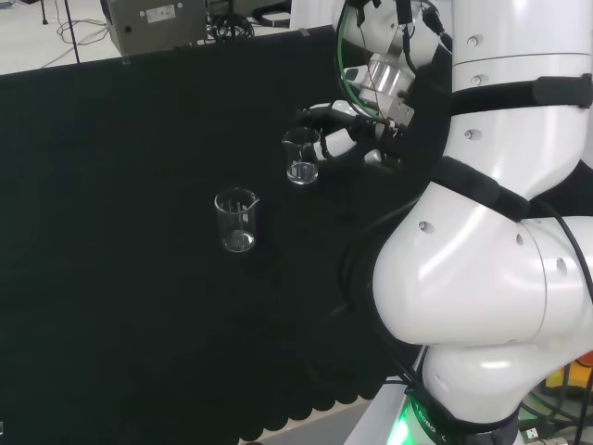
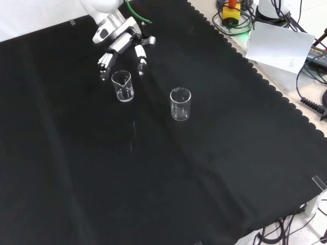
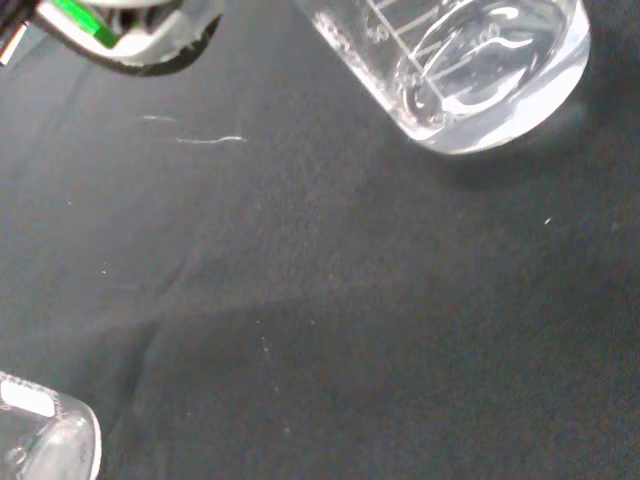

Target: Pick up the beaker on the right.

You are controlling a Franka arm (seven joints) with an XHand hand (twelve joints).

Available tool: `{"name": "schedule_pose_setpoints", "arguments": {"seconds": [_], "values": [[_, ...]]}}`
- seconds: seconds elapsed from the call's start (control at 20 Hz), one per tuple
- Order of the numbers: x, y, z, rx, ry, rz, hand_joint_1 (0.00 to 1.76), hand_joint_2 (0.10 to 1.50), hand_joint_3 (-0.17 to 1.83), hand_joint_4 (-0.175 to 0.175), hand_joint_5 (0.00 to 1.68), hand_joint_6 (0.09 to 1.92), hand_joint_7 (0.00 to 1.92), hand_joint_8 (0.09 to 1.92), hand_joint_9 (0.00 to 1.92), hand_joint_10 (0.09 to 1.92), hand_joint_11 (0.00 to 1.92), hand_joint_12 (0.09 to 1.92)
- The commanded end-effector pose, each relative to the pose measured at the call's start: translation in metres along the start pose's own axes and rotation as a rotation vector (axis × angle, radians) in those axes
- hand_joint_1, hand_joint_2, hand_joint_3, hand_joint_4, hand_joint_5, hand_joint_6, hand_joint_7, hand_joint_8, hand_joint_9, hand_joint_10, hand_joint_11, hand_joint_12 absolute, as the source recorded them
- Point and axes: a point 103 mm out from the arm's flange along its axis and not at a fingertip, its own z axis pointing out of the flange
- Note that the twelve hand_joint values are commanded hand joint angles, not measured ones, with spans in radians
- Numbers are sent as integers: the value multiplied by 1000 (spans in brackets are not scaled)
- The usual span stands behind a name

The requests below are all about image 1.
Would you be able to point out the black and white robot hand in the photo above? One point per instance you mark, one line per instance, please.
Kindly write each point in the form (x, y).
(340, 139)

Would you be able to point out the clear glass beaker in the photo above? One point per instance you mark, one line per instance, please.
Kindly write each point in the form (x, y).
(302, 172)
(237, 241)

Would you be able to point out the clear cloth clip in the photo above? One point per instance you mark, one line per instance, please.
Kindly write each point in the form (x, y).
(125, 61)
(304, 33)

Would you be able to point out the grey metal box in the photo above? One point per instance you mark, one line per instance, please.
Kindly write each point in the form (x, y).
(157, 23)

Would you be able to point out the black bench cloth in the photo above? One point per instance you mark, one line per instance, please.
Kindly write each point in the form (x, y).
(116, 232)

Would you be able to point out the black tripod leg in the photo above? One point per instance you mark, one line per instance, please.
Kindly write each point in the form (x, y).
(71, 32)

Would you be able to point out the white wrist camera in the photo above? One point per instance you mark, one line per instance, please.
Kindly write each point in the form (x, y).
(357, 75)

